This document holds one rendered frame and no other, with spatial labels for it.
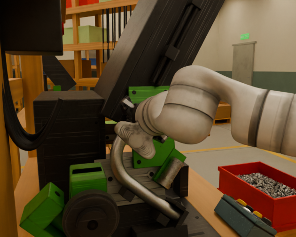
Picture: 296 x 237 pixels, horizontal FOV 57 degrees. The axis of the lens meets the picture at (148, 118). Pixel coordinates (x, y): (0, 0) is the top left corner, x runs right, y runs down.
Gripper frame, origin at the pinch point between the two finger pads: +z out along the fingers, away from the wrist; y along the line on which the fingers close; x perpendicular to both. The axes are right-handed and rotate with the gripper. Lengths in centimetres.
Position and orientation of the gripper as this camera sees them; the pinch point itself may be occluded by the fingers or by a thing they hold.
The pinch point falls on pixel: (136, 122)
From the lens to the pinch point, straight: 66.9
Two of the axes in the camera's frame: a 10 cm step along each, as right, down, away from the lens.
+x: -6.3, 7.4, -2.5
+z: -2.8, 0.9, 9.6
